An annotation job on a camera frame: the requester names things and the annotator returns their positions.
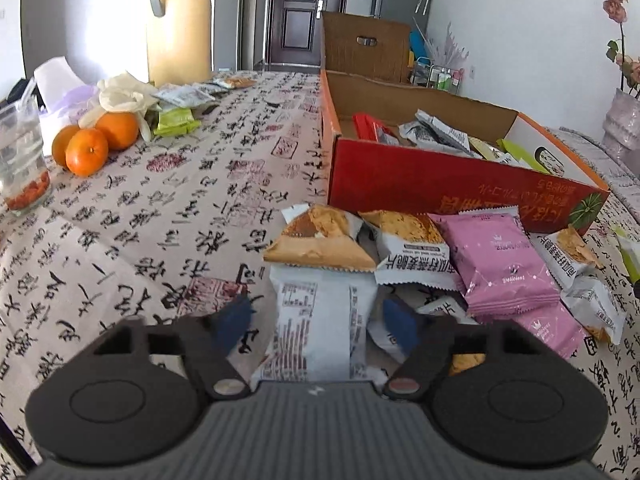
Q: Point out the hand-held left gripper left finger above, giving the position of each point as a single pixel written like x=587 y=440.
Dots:
x=232 y=325

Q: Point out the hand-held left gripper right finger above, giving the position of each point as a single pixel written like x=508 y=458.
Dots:
x=400 y=327

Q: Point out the white cracker packet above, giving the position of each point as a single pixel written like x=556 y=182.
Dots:
x=315 y=320

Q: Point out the pink snack packet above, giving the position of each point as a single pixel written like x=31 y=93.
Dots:
x=495 y=260
x=550 y=332

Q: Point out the pile of white snack packets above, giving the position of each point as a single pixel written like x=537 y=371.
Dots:
x=430 y=132
x=320 y=240

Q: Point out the red cardboard box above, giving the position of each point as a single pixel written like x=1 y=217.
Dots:
x=425 y=185

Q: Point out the red snack packet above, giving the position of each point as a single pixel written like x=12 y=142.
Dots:
x=367 y=127

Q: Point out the calligraphy printed tablecloth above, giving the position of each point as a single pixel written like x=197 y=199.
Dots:
x=150 y=210

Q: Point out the pale green snack bar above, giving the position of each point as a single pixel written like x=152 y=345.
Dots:
x=485 y=149

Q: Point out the lime green snack packet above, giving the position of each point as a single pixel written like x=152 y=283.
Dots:
x=522 y=155
x=630 y=260

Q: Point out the small green snack packet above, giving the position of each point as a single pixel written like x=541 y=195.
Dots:
x=175 y=121

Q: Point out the orange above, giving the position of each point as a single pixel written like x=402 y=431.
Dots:
x=86 y=152
x=61 y=142
x=117 y=130

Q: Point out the dark small sachet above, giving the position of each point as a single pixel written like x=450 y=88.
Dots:
x=210 y=87

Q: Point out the clear cracker bag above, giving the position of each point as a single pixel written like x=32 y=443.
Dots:
x=235 y=82

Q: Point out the grey patterned cloth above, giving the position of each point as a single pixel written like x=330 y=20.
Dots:
x=580 y=145

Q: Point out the cream rubber glove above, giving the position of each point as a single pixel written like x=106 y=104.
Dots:
x=122 y=92

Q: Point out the clear glass cup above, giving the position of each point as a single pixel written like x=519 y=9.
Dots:
x=22 y=160

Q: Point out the white tissue pack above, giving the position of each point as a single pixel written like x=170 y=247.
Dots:
x=60 y=95

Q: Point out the pink ribbed vase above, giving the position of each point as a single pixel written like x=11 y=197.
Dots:
x=622 y=125

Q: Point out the yellow thermos jug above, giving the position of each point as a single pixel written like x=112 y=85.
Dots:
x=180 y=25

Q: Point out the dark brown door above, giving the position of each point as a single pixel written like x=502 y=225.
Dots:
x=300 y=25

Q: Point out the black bag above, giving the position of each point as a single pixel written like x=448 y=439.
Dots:
x=20 y=91

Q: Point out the dried pink rose bouquet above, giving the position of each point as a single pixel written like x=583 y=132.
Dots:
x=617 y=7

